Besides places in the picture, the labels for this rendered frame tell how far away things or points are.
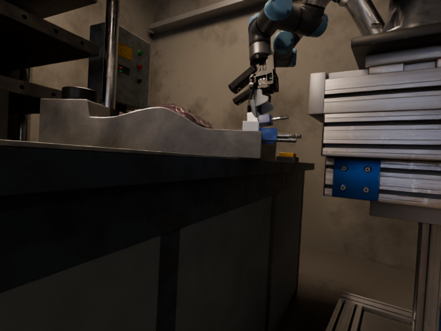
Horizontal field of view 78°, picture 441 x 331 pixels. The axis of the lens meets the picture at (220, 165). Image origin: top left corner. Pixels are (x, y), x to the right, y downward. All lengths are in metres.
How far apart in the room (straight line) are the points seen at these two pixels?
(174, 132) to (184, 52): 3.24
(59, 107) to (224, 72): 2.74
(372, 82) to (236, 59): 2.73
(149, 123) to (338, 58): 2.43
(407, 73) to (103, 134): 0.62
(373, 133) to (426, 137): 0.08
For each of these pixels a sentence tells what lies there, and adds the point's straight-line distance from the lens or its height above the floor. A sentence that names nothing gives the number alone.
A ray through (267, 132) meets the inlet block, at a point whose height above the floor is 0.86.
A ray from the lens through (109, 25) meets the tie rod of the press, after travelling 1.48.
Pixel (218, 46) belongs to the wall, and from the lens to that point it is 3.49.
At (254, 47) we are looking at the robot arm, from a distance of 1.00.
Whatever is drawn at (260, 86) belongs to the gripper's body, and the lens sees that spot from 0.94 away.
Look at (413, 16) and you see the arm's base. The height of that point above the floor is 1.08.
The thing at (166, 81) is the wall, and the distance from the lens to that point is 3.87.
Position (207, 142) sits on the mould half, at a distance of 0.56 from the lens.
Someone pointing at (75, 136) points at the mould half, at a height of 0.83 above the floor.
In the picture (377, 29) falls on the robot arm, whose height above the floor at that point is 1.34.
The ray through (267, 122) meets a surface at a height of 0.92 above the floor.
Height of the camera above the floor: 0.79
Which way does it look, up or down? 1 degrees down
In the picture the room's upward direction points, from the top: 3 degrees clockwise
